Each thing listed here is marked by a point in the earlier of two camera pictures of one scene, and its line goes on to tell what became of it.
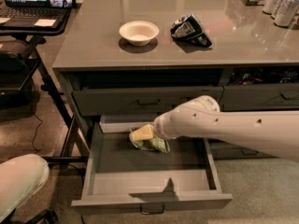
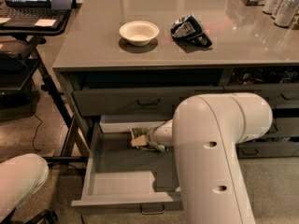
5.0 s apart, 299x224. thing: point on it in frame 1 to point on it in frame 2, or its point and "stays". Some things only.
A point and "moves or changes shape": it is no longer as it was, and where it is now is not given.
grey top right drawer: (249, 97) stays
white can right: (286, 9) stays
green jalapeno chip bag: (155, 144) moves or changes shape
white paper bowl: (139, 33) stays
